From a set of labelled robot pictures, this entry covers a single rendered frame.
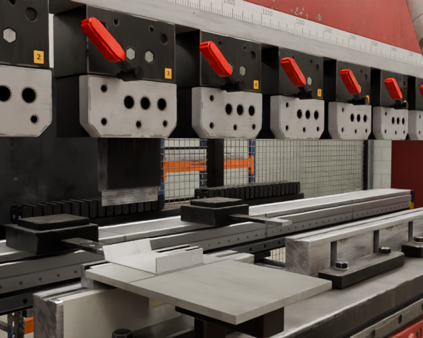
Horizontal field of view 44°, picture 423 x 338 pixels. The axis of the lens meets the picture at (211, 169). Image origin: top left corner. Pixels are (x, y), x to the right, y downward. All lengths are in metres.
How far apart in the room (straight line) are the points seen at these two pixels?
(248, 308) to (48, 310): 0.28
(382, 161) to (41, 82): 8.33
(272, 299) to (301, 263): 0.53
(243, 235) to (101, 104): 0.71
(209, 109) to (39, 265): 0.40
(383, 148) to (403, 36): 7.43
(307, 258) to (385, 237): 0.35
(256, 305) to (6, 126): 0.33
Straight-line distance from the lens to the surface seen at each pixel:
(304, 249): 1.10
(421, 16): 0.92
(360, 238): 1.28
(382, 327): 1.15
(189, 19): 0.82
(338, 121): 1.13
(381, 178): 8.86
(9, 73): 0.63
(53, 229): 0.92
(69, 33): 0.73
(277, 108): 0.96
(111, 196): 0.76
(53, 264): 0.98
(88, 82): 0.68
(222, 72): 0.80
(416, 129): 1.49
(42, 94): 0.65
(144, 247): 0.81
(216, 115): 0.83
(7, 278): 0.95
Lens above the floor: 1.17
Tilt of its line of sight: 3 degrees down
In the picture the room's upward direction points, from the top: straight up
